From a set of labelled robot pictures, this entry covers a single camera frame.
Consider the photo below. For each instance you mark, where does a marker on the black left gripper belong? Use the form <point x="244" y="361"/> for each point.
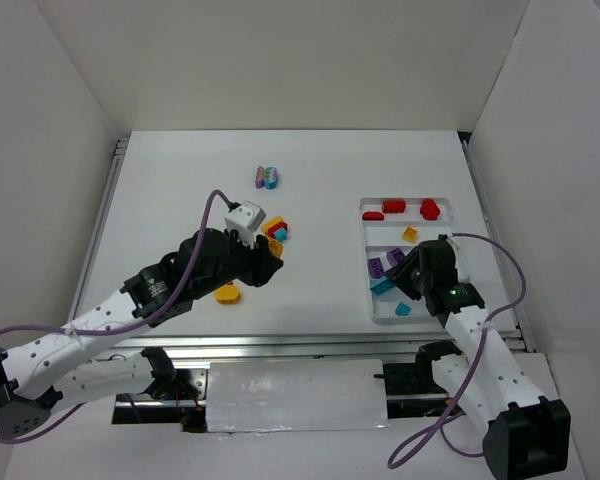
<point x="255" y="261"/>

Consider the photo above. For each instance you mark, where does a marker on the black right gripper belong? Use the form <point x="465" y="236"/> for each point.
<point x="407" y="273"/>

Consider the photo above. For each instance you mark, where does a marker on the purple flower lego piece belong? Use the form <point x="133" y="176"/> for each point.
<point x="395" y="256"/>

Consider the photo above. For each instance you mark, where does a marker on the teal studded lego brick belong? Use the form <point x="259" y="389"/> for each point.
<point x="381" y="286"/>

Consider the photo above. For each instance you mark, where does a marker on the purple studded lego brick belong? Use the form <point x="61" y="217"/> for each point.
<point x="376" y="268"/>

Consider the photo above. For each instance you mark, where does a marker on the small yellow lego brick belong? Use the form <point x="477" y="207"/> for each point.
<point x="410" y="235"/>

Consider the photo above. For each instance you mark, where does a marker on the red flower lego piece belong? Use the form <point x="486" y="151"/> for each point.
<point x="429" y="210"/>

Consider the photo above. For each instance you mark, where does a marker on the red studded lego brick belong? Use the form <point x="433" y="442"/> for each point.
<point x="394" y="206"/>

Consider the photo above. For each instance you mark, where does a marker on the yellow and teal lego stack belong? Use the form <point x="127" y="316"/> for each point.
<point x="276" y="248"/>

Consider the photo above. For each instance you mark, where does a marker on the small teal lego brick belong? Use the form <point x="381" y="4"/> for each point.
<point x="402" y="310"/>

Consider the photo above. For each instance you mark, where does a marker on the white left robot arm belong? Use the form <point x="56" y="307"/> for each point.
<point x="60" y="370"/>

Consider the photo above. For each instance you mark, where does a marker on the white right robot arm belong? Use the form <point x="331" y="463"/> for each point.
<point x="524" y="434"/>

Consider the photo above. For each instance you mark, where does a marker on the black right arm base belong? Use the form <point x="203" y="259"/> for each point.
<point x="409" y="394"/>

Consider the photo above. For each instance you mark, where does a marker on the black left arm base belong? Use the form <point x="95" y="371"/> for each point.
<point x="183" y="405"/>

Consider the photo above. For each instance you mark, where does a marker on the yellow red teal lego stack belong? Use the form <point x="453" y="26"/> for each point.
<point x="276" y="228"/>

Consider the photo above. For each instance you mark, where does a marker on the yellow round lego piece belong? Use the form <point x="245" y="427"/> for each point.
<point x="228" y="294"/>

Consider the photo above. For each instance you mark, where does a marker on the white sorting tray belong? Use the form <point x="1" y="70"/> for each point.
<point x="379" y="237"/>

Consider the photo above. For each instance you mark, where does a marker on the pastel flower lego stack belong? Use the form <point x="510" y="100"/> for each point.
<point x="266" y="178"/>

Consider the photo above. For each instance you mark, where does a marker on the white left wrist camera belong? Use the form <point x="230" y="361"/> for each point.
<point x="244" y="219"/>

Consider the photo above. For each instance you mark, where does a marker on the aluminium table frame rails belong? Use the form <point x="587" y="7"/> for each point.
<point x="318" y="303"/>

